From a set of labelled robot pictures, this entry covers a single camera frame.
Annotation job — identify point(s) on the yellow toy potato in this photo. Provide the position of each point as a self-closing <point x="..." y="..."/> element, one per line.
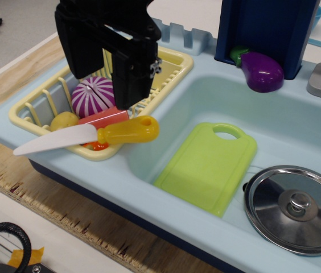
<point x="64" y="120"/>

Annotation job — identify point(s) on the green plastic cutting board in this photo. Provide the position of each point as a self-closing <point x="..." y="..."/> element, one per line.
<point x="209" y="165"/>

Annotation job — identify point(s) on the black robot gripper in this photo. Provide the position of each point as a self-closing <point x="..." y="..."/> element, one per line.
<point x="134" y="61"/>

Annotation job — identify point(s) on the yellow handled white toy knife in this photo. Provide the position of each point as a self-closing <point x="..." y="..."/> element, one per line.
<point x="137" y="130"/>

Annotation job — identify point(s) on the yellow dish drying rack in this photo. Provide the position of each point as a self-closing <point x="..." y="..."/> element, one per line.
<point x="35" y="111"/>

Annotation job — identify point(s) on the orange toy vegetable piece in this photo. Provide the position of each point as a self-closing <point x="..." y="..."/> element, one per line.
<point x="96" y="146"/>

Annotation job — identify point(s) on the steel pot with lid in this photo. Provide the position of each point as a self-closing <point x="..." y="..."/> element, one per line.
<point x="283" y="203"/>

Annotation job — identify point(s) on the purple striped toy onion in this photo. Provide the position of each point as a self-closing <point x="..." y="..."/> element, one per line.
<point x="93" y="95"/>

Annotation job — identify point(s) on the yellow masking tape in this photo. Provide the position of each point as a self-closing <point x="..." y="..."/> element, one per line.
<point x="17" y="255"/>

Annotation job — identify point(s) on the purple toy eggplant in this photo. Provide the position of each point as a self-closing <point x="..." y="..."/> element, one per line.
<point x="263" y="74"/>

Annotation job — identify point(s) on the dark blue sink backsplash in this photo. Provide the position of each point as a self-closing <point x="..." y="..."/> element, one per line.
<point x="279" y="29"/>

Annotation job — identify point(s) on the pink toy sausage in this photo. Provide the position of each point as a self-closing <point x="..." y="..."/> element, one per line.
<point x="106" y="117"/>

